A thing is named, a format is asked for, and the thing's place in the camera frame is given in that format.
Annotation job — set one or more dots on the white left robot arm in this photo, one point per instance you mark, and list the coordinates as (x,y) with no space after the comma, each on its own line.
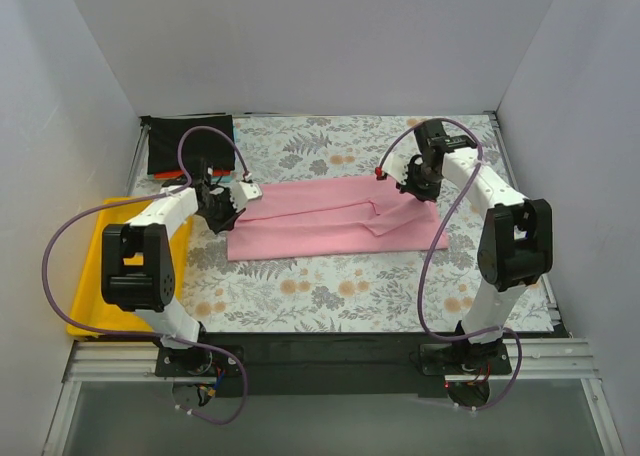
(137,269)

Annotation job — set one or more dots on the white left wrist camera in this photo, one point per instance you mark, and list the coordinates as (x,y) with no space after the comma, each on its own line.
(242,193)

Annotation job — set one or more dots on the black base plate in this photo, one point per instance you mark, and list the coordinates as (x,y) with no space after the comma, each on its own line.
(284,364)

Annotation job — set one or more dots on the black folded t shirt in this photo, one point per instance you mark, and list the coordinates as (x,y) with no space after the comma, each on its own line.
(164,135)

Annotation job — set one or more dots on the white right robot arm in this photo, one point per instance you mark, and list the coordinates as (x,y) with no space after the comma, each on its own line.
(515,248)

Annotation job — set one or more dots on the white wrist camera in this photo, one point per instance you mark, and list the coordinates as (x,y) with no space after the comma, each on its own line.
(242,193)
(392,166)

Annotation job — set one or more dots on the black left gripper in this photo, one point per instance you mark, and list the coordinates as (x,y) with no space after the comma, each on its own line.
(223,213)

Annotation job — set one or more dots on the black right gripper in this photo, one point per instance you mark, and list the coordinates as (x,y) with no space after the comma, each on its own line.
(417,185)

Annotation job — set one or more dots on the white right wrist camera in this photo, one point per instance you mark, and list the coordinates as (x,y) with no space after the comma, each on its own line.
(392,166)

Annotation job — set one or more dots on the aluminium frame rail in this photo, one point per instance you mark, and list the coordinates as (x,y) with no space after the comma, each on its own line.
(111,403)

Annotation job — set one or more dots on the yellow plastic tray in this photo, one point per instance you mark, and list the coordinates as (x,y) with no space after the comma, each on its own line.
(88,305)

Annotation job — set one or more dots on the red folded t shirt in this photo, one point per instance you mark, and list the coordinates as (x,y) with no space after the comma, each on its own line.
(175,174)

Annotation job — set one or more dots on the pink t shirt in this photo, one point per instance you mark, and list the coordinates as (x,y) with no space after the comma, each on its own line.
(347,215)

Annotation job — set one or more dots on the floral patterned table mat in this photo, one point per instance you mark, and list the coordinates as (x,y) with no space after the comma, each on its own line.
(361,293)

